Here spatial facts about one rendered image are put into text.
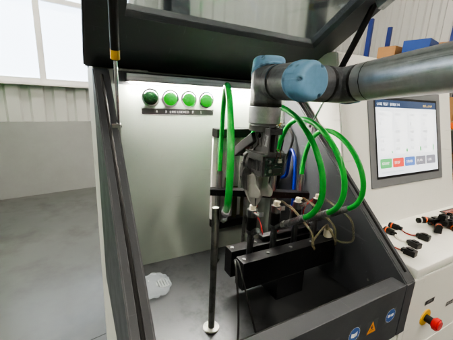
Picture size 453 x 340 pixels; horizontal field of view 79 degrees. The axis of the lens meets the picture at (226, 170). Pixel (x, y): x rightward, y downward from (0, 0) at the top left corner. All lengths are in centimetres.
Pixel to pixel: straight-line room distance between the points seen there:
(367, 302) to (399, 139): 66
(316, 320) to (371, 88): 47
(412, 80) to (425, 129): 84
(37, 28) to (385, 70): 424
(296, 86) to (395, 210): 78
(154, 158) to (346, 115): 63
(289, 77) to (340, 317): 51
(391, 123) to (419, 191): 31
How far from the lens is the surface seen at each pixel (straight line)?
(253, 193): 70
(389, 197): 117
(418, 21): 761
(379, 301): 80
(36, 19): 451
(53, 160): 453
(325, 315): 69
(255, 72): 66
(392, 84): 57
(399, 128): 122
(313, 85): 55
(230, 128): 52
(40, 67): 444
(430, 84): 54
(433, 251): 104
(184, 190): 95
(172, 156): 91
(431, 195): 142
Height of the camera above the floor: 138
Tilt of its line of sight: 14 degrees down
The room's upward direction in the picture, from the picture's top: 3 degrees clockwise
